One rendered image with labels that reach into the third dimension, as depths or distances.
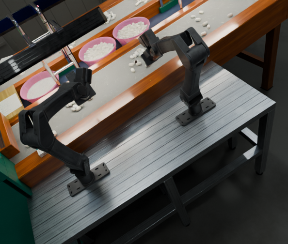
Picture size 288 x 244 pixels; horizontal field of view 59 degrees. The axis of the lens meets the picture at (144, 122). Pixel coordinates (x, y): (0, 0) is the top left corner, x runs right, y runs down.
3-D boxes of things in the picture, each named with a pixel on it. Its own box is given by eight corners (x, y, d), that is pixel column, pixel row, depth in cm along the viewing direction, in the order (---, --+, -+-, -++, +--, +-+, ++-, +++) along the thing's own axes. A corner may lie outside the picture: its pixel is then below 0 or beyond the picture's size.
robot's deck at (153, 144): (275, 108, 117) (276, 102, 114) (43, 261, 101) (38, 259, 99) (171, 38, 177) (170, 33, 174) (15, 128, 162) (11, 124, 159)
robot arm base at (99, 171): (58, 177, 111) (62, 190, 106) (98, 153, 114) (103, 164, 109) (67, 185, 117) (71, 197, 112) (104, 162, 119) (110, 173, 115)
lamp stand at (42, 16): (76, 66, 179) (40, 6, 147) (52, 82, 175) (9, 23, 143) (67, 56, 192) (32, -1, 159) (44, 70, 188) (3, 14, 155)
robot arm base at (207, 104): (171, 107, 119) (180, 116, 114) (206, 86, 122) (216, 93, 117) (174, 118, 125) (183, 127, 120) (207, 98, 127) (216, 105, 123)
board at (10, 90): (25, 110, 147) (24, 109, 146) (2, 125, 144) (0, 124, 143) (13, 85, 169) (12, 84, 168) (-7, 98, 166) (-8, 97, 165)
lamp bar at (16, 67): (108, 21, 129) (103, 7, 124) (-3, 88, 117) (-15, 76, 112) (101, 17, 134) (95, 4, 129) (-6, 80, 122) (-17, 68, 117)
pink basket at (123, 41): (160, 35, 175) (156, 23, 168) (129, 55, 170) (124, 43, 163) (139, 24, 192) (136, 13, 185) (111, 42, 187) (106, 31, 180)
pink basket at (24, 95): (72, 80, 170) (65, 68, 163) (55, 109, 155) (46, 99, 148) (40, 82, 180) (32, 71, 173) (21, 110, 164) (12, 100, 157)
